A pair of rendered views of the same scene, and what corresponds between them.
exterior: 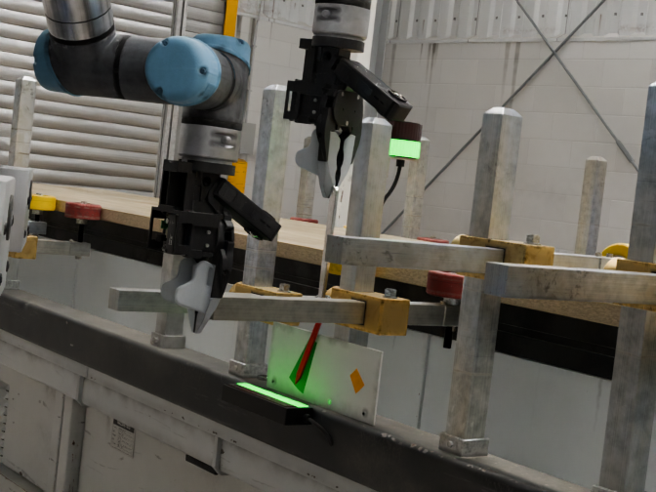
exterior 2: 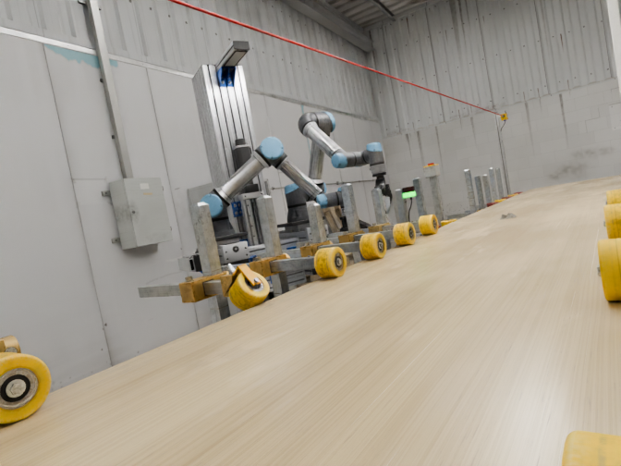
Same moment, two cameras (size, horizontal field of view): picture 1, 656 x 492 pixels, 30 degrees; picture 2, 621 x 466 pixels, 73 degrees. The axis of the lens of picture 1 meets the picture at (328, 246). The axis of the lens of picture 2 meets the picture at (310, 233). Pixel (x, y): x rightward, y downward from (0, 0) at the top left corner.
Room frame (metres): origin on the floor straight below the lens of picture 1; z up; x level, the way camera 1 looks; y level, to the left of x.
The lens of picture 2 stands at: (0.66, -1.92, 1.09)
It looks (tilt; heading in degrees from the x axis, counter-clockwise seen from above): 3 degrees down; 73
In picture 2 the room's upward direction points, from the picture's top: 11 degrees counter-clockwise
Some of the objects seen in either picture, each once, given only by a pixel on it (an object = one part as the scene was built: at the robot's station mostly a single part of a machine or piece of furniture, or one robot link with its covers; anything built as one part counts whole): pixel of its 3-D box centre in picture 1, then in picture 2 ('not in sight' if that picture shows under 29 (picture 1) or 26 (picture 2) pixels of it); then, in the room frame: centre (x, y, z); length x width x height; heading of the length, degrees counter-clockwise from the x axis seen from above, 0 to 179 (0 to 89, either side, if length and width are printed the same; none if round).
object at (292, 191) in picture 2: not in sight; (295, 193); (1.35, 0.54, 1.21); 0.13 x 0.12 x 0.14; 18
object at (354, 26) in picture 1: (339, 23); (377, 169); (1.65, 0.02, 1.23); 0.08 x 0.08 x 0.05
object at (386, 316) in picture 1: (365, 309); not in sight; (1.70, -0.06, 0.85); 0.14 x 0.06 x 0.05; 37
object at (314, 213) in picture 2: not in sight; (324, 270); (1.12, -0.50, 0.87); 0.04 x 0.04 x 0.48; 37
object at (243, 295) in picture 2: not in sight; (249, 290); (0.78, -0.95, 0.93); 0.09 x 0.08 x 0.09; 127
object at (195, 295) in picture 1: (194, 297); not in sight; (1.50, 0.16, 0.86); 0.06 x 0.03 x 0.09; 127
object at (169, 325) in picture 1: (180, 218); (439, 214); (2.13, 0.26, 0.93); 0.05 x 0.05 x 0.45; 37
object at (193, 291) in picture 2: not in sight; (208, 286); (0.70, -0.81, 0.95); 0.14 x 0.06 x 0.05; 37
